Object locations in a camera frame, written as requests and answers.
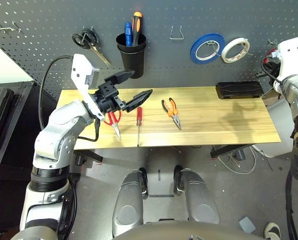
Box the blue handled screwdriver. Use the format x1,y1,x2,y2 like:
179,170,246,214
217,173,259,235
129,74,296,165
124,21,133,47

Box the red handled screwdriver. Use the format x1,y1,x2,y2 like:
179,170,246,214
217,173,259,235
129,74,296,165
136,106,143,148

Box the silver right robot leg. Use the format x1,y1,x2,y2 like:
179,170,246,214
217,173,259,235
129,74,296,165
173,165,221,225

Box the orange black needle-nose pliers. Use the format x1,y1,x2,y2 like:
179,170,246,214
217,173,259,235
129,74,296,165
161,97,182,131

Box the grey foot pedal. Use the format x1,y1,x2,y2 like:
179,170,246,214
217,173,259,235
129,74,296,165
238,216,256,234

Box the black white shoe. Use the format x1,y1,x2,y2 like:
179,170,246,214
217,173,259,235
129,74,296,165
263,222,281,240

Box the white floor cables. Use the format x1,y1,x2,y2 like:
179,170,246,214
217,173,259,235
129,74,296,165
217,146,257,175

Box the silver robot leg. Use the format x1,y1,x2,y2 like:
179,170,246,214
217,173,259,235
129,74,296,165
173,165,221,225
112,168,149,237

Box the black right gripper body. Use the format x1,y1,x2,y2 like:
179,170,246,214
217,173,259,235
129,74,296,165
263,53,281,75

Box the blue tape roll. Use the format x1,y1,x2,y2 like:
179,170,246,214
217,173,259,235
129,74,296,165
190,33,226,65

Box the black cabinet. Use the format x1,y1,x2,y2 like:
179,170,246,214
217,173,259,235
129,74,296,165
0,81,59,165

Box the dark grey pegboard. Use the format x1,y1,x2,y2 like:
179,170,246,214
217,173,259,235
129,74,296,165
0,0,298,101

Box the wire loop pliers holder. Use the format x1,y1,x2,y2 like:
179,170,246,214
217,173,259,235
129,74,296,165
169,24,184,40

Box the black handled scissors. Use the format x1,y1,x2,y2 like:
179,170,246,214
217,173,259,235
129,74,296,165
72,26,112,68

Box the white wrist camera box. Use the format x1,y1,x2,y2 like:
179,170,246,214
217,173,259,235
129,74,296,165
71,53,106,122
276,36,298,85

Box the black plastic cup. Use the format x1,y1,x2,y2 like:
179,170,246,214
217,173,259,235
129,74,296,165
115,32,147,80

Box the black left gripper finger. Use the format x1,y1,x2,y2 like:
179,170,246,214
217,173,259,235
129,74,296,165
105,69,136,87
125,89,154,113

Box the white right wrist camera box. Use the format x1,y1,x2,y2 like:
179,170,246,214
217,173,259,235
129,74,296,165
276,36,298,85

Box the black ribbed hard case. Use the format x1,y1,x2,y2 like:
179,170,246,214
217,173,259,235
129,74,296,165
0,87,21,154

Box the silver left robot leg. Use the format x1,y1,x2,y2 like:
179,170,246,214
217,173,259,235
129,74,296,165
112,168,149,237

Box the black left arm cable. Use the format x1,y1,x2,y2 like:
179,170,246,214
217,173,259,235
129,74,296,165
38,55,101,143

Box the black plastic tool case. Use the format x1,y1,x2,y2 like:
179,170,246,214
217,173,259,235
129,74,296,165
215,80,262,100

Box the white tape roll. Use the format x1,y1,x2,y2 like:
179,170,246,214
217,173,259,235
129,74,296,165
221,37,250,64

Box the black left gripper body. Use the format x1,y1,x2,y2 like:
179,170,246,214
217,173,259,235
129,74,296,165
90,79,127,116

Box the red handled scissors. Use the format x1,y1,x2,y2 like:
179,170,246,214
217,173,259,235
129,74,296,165
104,109,122,141

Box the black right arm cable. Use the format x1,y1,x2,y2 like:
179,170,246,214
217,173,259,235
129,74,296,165
260,56,298,240

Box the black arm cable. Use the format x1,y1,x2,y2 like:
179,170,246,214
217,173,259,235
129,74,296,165
38,55,101,143
260,56,298,240

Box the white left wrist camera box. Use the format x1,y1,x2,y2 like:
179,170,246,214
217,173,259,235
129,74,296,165
71,53,106,122

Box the orange black handled screwdriver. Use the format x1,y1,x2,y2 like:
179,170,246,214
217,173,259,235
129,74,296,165
131,11,143,47

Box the metal double peg hook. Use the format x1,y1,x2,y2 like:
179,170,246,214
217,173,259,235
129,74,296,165
0,21,22,35

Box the grey robot torso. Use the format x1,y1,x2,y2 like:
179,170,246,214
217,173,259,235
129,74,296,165
113,221,264,240

